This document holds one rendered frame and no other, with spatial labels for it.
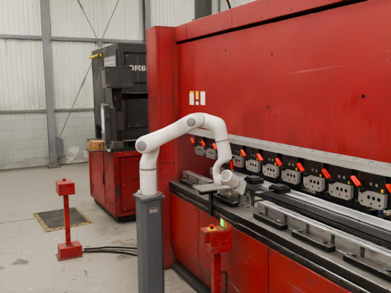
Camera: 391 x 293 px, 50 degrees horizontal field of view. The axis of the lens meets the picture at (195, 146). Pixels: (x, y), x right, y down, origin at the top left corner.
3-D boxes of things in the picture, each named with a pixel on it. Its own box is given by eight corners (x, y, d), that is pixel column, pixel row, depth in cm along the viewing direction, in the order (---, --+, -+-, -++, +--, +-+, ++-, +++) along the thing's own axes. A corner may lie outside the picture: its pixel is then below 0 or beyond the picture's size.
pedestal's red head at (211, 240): (199, 244, 294) (199, 219, 291) (220, 240, 299) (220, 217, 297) (210, 254, 275) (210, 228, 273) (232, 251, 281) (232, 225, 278)
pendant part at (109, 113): (101, 139, 425) (100, 103, 419) (113, 138, 428) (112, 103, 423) (105, 145, 382) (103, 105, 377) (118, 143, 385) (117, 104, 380)
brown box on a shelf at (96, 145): (85, 149, 535) (84, 139, 533) (105, 147, 547) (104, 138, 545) (91, 152, 509) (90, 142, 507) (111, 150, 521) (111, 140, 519)
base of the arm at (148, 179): (141, 199, 284) (139, 172, 282) (131, 193, 301) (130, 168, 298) (166, 196, 293) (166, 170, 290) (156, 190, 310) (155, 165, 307)
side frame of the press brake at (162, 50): (151, 261, 427) (145, 28, 394) (223, 246, 464) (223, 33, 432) (160, 270, 404) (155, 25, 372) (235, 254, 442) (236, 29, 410)
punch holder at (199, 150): (194, 153, 366) (194, 135, 364) (203, 153, 370) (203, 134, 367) (202, 156, 353) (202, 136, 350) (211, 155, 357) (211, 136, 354)
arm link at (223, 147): (203, 143, 277) (213, 188, 280) (225, 139, 270) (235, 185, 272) (209, 141, 285) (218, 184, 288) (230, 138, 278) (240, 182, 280)
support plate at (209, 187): (191, 187, 322) (191, 186, 322) (221, 183, 334) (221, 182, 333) (202, 192, 306) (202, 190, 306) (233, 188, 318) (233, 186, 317)
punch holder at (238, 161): (230, 164, 313) (230, 142, 311) (240, 163, 317) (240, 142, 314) (241, 168, 300) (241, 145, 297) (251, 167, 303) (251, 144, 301)
